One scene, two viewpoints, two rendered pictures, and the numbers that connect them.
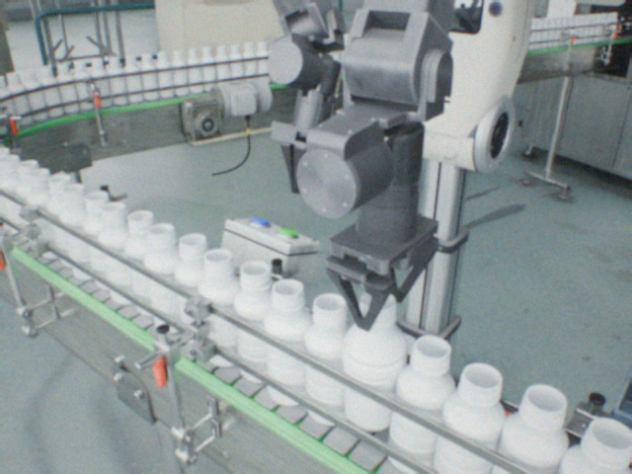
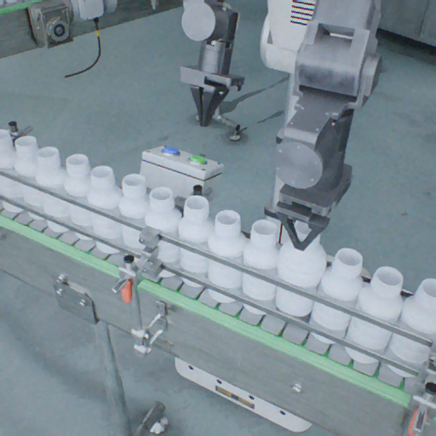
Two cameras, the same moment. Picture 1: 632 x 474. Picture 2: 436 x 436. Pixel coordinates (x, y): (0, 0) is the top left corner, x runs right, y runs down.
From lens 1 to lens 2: 0.22 m
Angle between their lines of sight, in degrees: 15
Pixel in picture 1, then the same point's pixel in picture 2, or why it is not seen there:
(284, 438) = (229, 328)
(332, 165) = (304, 153)
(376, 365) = (308, 273)
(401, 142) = (340, 123)
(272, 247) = (189, 174)
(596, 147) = (404, 17)
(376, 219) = not seen: hidden behind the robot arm
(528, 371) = (358, 229)
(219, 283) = (164, 215)
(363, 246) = (306, 195)
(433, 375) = (351, 278)
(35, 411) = not seen: outside the picture
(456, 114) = not seen: hidden behind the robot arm
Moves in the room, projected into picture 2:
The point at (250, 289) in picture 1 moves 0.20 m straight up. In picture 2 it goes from (194, 220) to (192, 102)
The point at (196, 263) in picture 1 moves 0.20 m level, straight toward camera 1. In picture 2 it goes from (139, 199) to (183, 283)
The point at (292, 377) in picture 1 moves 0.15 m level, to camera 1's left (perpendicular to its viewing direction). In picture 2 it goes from (232, 283) to (137, 294)
